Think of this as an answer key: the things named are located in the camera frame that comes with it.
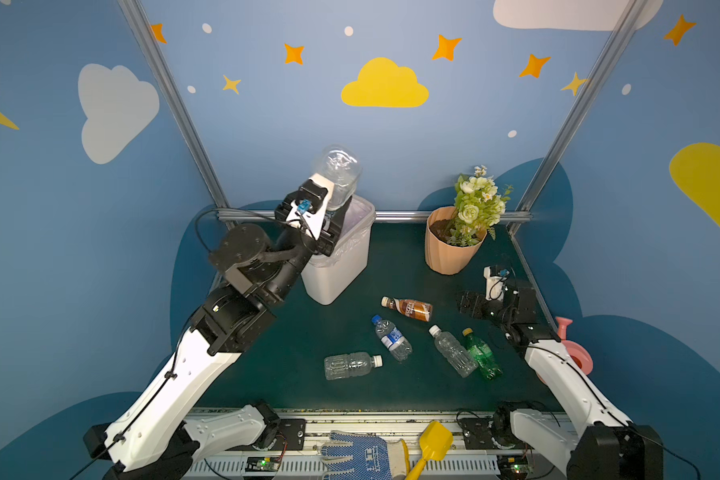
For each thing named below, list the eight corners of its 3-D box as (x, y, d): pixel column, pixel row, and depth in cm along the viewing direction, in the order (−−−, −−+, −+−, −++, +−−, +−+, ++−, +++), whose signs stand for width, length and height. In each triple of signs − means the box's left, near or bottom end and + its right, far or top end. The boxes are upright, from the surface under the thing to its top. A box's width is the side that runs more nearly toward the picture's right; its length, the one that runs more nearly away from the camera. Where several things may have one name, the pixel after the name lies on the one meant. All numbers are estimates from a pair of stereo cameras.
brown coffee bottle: (379, 310, 97) (380, 305, 95) (382, 297, 100) (383, 292, 98) (429, 322, 94) (431, 317, 92) (431, 309, 97) (433, 304, 95)
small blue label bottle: (398, 365, 86) (399, 362, 84) (367, 323, 95) (367, 319, 93) (415, 353, 88) (416, 350, 86) (383, 313, 97) (383, 309, 95)
